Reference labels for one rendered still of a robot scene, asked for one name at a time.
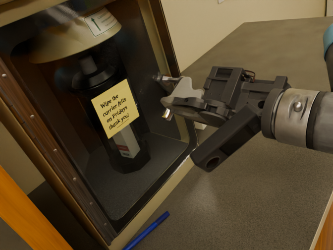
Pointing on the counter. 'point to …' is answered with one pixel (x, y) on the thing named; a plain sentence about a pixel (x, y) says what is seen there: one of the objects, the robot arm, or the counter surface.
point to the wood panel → (27, 218)
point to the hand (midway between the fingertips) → (168, 107)
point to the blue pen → (146, 231)
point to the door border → (52, 150)
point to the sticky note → (116, 108)
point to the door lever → (167, 114)
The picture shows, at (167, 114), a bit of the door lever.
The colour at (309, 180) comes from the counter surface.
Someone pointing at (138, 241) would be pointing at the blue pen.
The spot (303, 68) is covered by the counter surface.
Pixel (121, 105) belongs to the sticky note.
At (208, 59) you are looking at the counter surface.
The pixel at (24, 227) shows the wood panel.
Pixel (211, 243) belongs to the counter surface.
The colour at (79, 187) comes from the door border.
